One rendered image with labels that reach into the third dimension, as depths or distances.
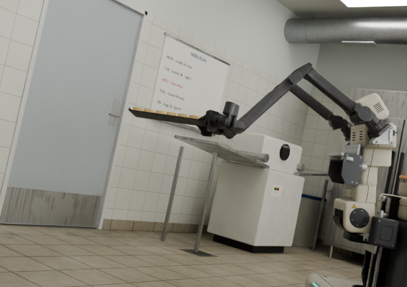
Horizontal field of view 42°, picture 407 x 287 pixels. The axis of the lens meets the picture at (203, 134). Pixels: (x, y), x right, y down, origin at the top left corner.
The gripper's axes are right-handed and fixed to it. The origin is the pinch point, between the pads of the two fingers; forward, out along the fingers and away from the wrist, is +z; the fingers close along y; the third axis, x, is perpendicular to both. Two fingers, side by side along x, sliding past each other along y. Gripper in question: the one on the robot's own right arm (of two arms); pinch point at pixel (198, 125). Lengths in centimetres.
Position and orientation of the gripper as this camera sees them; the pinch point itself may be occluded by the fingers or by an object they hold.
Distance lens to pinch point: 307.5
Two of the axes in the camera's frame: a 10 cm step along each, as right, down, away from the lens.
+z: -6.8, -1.5, -7.2
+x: 7.2, 0.8, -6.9
